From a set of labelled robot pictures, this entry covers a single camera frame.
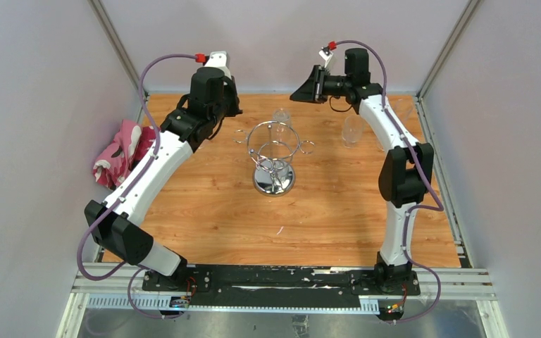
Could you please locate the pink camouflage cloth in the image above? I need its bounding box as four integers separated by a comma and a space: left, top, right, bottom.
92, 120, 155, 190

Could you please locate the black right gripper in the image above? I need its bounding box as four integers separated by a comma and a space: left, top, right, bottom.
290, 65, 352, 104

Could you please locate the chrome wine glass rack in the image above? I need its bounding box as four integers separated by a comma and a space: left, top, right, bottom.
232, 120, 316, 197

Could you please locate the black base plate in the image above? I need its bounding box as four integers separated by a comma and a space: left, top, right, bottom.
142, 265, 421, 308

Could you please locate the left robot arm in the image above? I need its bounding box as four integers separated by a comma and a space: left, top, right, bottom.
85, 66, 242, 291

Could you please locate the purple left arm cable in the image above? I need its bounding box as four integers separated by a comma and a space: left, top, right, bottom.
76, 54, 206, 321

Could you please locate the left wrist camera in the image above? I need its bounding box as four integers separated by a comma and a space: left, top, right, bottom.
204, 51, 232, 78

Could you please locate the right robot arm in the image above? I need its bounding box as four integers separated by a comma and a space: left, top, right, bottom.
290, 46, 434, 294

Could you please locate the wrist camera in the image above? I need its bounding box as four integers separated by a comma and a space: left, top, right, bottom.
204, 51, 232, 78
318, 44, 336, 74

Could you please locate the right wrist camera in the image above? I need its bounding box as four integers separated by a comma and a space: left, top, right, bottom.
318, 44, 336, 74

